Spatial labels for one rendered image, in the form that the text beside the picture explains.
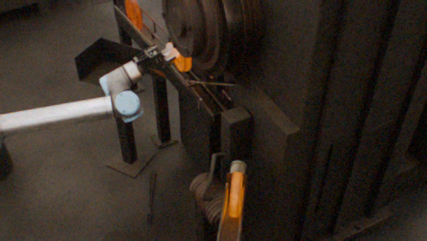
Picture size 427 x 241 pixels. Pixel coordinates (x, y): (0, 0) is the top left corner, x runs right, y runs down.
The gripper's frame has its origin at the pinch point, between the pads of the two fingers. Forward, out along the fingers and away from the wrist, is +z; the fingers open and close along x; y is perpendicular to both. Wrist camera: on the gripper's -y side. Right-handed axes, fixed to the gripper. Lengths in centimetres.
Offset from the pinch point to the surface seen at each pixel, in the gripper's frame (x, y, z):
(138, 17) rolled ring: 62, -17, -3
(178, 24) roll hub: -23.0, 29.5, -1.6
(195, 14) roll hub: -31.0, 35.4, 3.1
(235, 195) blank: -75, -4, -16
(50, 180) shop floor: 33, -62, -88
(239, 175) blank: -69, -3, -11
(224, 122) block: -42.6, -6.2, -3.0
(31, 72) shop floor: 140, -66, -78
